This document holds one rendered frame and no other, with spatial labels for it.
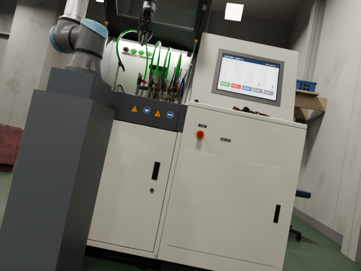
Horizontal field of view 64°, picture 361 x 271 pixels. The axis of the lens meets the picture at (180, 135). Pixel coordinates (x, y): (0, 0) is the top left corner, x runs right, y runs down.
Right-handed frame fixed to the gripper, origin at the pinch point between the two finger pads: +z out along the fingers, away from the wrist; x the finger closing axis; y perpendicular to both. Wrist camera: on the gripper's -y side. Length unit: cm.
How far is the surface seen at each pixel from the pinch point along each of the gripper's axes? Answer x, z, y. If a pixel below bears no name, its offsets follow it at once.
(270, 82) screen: 86, 0, -24
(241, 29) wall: 161, -380, -760
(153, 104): 14.2, 34.1, 4.7
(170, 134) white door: 27, 49, 5
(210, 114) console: 48, 33, 5
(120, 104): -4.1, 38.2, 4.8
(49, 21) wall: -465, -279, -759
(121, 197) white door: 7, 90, 5
